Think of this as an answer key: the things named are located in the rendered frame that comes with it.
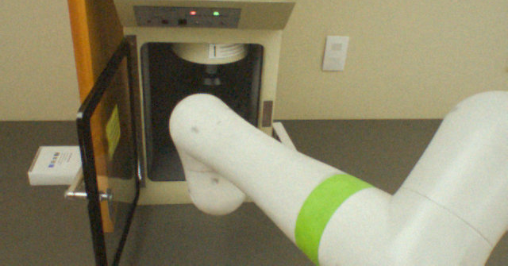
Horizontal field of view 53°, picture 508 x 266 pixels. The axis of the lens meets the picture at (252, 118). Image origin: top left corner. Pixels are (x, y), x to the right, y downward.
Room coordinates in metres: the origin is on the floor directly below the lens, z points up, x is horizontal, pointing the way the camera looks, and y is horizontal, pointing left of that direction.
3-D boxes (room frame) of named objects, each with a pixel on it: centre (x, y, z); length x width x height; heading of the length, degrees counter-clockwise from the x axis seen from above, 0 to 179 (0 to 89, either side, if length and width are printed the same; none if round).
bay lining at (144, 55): (1.09, 0.13, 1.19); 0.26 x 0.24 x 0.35; 99
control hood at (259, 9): (0.91, 0.10, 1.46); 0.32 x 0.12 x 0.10; 99
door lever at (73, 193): (0.70, 0.29, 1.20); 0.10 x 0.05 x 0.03; 1
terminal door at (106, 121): (0.77, 0.26, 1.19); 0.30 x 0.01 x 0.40; 1
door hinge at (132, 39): (0.93, 0.26, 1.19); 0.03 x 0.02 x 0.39; 99
